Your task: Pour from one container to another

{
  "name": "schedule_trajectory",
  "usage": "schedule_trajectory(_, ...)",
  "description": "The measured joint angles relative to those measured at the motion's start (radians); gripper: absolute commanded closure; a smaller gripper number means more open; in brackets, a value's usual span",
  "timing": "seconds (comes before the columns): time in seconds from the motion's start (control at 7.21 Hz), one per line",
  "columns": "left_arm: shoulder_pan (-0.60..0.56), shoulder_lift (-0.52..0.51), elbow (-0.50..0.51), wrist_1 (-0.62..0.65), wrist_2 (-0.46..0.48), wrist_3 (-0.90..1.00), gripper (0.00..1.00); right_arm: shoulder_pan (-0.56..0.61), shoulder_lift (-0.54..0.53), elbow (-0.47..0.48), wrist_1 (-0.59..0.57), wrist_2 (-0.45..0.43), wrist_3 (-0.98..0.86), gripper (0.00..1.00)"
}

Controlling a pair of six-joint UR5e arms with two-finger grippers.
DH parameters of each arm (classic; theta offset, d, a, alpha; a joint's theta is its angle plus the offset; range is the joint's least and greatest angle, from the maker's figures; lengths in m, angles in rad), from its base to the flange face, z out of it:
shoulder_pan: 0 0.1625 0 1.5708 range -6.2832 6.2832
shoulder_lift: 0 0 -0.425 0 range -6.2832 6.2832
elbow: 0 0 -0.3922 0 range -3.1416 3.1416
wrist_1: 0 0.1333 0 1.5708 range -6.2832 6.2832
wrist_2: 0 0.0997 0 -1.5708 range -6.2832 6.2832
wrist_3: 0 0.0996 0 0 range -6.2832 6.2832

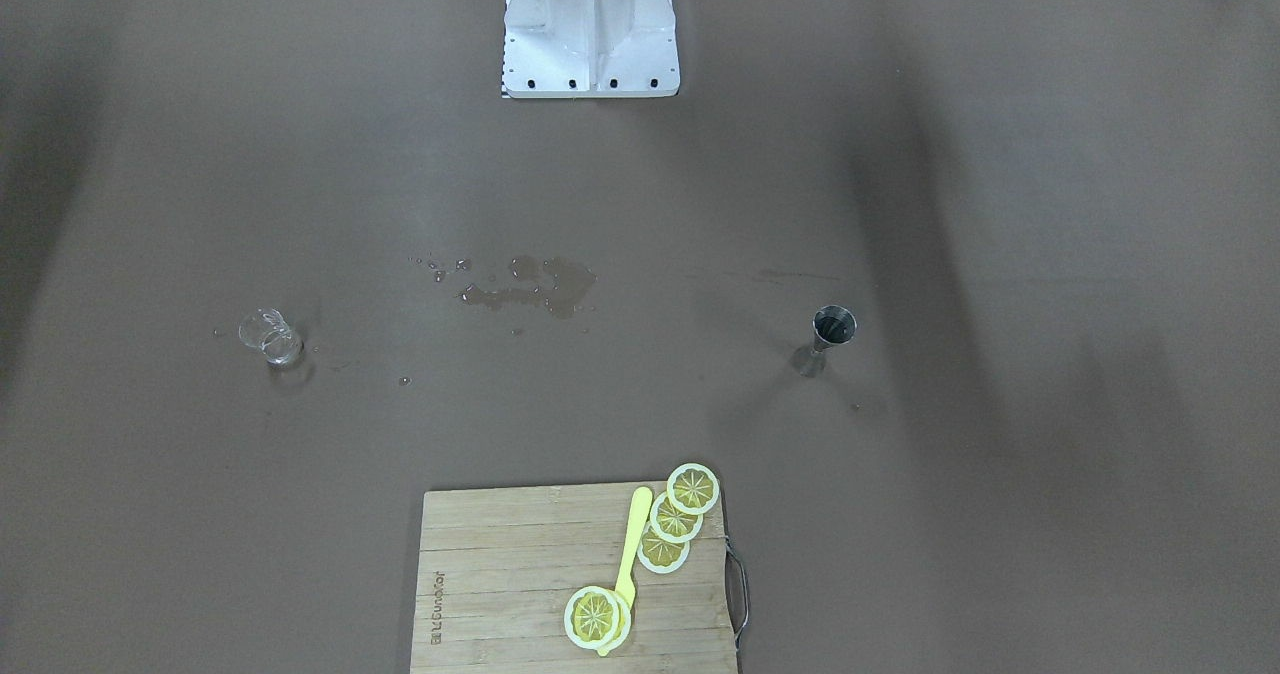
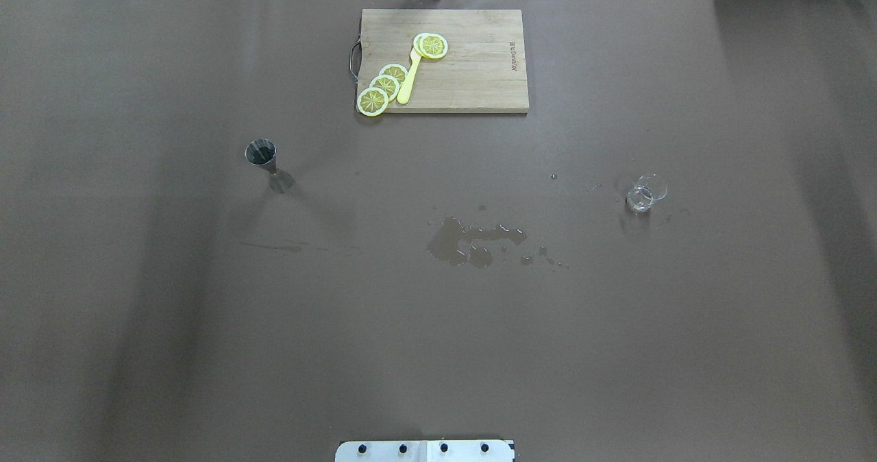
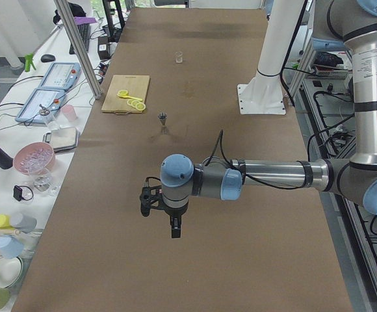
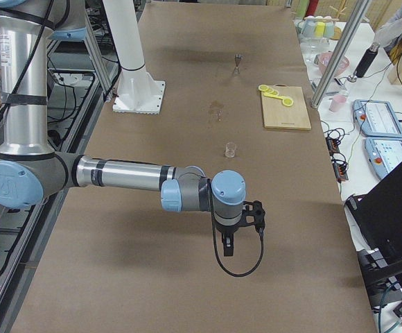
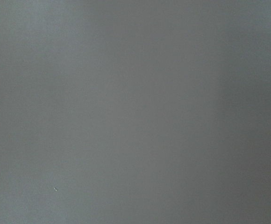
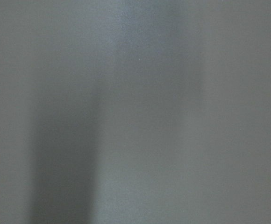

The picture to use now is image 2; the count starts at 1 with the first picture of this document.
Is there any middle lemon slice in row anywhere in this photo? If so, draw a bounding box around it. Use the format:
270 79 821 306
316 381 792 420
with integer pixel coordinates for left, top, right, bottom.
369 74 401 101

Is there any wooden cutting board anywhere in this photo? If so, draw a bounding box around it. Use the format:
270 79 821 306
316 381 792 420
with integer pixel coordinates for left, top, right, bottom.
357 9 530 113

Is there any lemon slice on knife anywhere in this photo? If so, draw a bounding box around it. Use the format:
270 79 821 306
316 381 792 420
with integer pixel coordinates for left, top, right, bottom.
412 33 449 60

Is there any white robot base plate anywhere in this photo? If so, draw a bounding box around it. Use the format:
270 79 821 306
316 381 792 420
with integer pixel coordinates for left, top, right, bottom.
334 439 516 461

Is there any clear glass measuring cup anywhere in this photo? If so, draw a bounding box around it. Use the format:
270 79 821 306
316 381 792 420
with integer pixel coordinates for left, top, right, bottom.
626 173 669 213

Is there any end lemon slice in row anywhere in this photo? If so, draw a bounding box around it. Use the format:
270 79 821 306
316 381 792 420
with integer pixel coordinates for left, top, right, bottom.
355 87 391 117

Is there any steel double jigger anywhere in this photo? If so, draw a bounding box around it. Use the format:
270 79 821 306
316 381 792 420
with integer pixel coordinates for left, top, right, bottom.
244 139 277 175

